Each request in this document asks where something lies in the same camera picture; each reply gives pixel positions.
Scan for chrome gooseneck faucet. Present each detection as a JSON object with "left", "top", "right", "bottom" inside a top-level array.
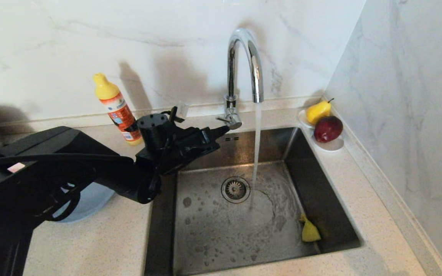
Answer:
[{"left": 216, "top": 28, "right": 264, "bottom": 131}]

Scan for yellow capped dish soap bottle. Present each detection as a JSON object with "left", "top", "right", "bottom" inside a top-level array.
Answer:
[{"left": 92, "top": 73, "right": 144, "bottom": 146}]

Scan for large blue-grey plate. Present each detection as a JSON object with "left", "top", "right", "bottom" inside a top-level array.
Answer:
[{"left": 52, "top": 182, "right": 116, "bottom": 223}]

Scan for yellow sponge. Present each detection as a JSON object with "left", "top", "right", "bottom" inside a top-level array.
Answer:
[{"left": 300, "top": 213, "right": 322, "bottom": 243}]

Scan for stainless steel sink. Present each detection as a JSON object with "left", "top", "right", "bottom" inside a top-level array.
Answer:
[{"left": 143, "top": 127, "right": 363, "bottom": 276}]

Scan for metal drain strainer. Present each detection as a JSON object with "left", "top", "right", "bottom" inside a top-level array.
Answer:
[{"left": 221, "top": 176, "right": 251, "bottom": 204}]

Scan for yellow pear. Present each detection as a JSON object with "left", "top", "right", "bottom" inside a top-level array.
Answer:
[{"left": 306, "top": 99, "right": 334, "bottom": 125}]

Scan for dark red apple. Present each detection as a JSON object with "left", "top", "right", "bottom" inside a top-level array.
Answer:
[{"left": 313, "top": 116, "right": 343, "bottom": 144}]

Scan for white fruit dish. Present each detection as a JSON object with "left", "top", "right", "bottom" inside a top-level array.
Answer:
[{"left": 297, "top": 110, "right": 345, "bottom": 153}]

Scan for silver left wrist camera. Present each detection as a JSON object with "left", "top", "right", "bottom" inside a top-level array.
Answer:
[{"left": 176, "top": 101, "right": 190, "bottom": 119}]

